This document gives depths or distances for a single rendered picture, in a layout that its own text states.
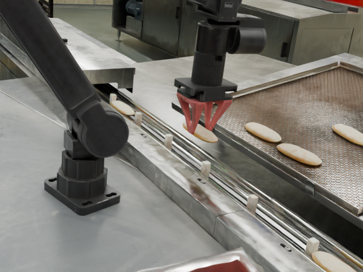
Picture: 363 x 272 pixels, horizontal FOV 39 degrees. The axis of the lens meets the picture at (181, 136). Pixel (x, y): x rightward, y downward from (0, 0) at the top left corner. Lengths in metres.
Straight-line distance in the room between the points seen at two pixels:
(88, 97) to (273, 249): 0.36
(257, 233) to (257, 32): 0.37
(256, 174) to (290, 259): 0.36
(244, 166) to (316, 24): 2.74
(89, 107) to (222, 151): 0.44
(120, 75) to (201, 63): 0.50
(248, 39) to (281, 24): 2.84
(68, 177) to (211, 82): 0.30
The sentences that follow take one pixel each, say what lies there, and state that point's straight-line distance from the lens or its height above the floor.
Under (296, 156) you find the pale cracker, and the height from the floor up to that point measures 0.90.
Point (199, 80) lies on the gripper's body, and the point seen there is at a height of 1.03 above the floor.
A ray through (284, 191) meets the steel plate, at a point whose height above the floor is 0.82.
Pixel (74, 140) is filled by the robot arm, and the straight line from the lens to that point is 0.85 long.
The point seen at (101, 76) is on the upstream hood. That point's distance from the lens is 1.34.
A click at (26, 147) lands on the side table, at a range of 1.10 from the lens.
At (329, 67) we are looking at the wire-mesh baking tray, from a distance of 1.44.
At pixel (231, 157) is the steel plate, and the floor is 0.82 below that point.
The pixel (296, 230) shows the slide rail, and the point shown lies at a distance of 0.84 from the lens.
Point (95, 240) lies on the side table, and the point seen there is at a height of 0.82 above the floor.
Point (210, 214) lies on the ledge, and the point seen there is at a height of 0.86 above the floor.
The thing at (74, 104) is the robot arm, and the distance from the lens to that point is 0.81.
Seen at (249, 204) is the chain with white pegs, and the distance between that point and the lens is 0.87.
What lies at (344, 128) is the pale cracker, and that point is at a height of 0.93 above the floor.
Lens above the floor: 1.27
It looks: 22 degrees down
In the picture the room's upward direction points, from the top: 6 degrees clockwise
